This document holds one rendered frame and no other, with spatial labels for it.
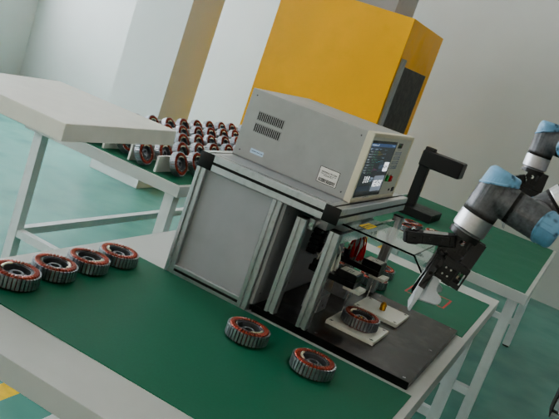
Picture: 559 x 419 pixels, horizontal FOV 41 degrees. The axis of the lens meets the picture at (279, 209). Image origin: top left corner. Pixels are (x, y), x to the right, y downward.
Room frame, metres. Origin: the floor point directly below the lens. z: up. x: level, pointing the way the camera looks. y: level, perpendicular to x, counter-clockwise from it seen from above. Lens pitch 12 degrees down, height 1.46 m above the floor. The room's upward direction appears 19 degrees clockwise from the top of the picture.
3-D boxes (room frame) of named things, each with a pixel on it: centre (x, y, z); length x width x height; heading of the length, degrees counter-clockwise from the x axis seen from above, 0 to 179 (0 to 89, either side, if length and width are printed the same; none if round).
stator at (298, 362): (1.69, -0.20, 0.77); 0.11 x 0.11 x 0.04
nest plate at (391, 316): (2.27, -0.41, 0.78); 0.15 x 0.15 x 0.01; 69
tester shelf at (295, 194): (2.28, -0.07, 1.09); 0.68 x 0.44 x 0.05; 159
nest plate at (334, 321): (2.05, -0.32, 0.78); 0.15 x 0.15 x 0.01; 69
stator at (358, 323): (2.05, -0.32, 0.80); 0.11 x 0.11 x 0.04
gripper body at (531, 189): (2.37, -0.72, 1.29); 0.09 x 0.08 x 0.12; 71
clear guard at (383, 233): (2.04, -0.32, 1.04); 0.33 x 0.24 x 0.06; 69
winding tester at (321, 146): (2.29, -0.07, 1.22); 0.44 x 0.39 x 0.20; 159
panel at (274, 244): (2.25, -0.13, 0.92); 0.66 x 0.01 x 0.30; 159
